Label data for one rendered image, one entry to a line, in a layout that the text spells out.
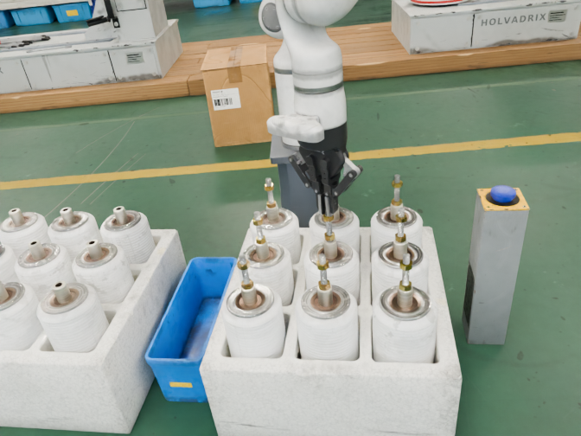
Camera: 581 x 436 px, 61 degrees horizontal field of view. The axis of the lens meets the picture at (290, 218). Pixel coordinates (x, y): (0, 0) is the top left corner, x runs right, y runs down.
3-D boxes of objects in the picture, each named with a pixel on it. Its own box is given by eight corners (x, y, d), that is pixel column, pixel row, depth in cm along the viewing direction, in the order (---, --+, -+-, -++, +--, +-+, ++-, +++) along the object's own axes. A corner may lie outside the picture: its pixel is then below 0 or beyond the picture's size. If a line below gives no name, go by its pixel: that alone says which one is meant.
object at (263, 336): (280, 407, 82) (266, 328, 72) (228, 394, 85) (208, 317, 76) (299, 363, 89) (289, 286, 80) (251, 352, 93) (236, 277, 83)
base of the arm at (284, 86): (283, 136, 119) (274, 64, 110) (321, 132, 119) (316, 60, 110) (282, 151, 112) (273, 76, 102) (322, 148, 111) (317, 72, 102)
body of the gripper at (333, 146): (359, 111, 72) (360, 169, 77) (312, 103, 77) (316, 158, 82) (329, 130, 67) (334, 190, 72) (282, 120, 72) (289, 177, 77)
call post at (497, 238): (461, 318, 104) (476, 189, 88) (496, 319, 103) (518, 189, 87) (467, 344, 98) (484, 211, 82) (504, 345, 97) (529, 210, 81)
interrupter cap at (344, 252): (349, 241, 89) (349, 238, 89) (355, 267, 83) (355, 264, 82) (308, 246, 89) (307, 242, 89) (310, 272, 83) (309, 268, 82)
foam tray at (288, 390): (258, 290, 118) (248, 227, 109) (427, 291, 112) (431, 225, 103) (218, 439, 86) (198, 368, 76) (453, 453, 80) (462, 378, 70)
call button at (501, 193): (487, 195, 86) (488, 184, 85) (511, 194, 85) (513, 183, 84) (492, 207, 83) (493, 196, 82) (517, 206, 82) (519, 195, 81)
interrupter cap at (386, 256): (417, 274, 80) (417, 271, 79) (371, 265, 83) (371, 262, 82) (427, 247, 85) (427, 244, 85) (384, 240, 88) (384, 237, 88)
